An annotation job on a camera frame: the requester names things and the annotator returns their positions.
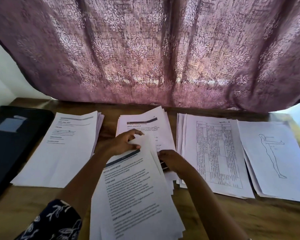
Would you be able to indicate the table-print paper pile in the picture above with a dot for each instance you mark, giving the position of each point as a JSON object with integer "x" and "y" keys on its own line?
{"x": 217, "y": 157}

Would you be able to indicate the black folder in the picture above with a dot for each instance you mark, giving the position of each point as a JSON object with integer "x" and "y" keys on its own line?
{"x": 12, "y": 147}

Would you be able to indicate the person's left forearm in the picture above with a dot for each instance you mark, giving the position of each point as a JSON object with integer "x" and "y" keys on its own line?
{"x": 85, "y": 182}

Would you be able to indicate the person's left hand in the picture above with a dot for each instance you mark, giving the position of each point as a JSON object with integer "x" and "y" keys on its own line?
{"x": 119, "y": 143}

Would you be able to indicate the person's right hand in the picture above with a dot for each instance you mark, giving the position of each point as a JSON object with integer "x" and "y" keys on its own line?
{"x": 172, "y": 160}

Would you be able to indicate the pink patterned curtain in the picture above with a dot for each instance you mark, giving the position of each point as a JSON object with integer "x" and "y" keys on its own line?
{"x": 155, "y": 47}

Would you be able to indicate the stack of printed papers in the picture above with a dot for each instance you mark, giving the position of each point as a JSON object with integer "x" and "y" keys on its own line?
{"x": 62, "y": 152}

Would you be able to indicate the person's right forearm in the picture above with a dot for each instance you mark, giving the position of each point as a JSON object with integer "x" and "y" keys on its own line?
{"x": 215, "y": 207}

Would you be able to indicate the stack with dark header bar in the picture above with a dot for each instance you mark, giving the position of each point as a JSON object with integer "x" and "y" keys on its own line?
{"x": 135, "y": 202}

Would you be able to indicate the dark-header text paper pile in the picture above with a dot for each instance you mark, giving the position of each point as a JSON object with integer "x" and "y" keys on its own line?
{"x": 150, "y": 125}

